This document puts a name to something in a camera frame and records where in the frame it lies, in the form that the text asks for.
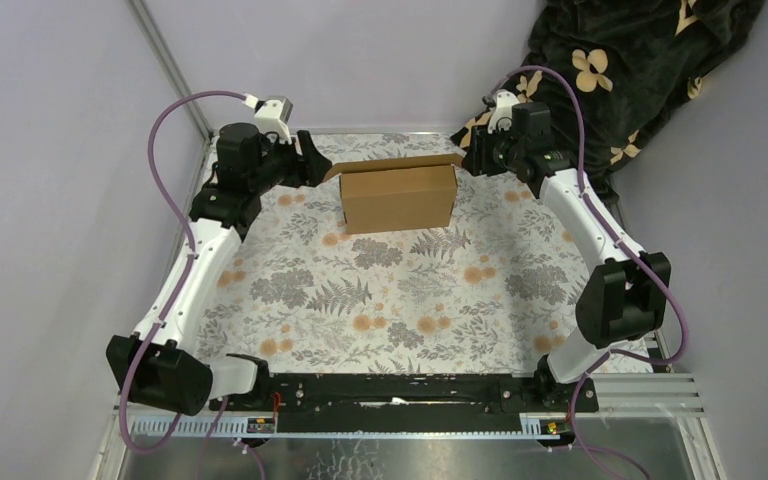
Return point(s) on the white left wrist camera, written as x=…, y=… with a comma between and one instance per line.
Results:
x=271, y=115

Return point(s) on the brown cardboard box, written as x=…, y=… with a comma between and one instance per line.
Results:
x=397, y=194

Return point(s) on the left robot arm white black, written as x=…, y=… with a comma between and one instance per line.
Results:
x=155, y=365

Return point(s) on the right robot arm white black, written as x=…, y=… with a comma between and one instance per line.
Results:
x=622, y=300

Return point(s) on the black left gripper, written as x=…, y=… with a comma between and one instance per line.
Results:
x=309, y=169

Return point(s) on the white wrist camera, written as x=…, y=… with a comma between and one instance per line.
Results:
x=500, y=105
x=271, y=115

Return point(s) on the aluminium frame rails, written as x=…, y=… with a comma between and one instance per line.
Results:
x=624, y=396

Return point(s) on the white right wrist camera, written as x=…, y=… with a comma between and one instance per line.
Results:
x=500, y=105

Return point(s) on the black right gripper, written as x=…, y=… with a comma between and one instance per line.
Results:
x=476, y=158

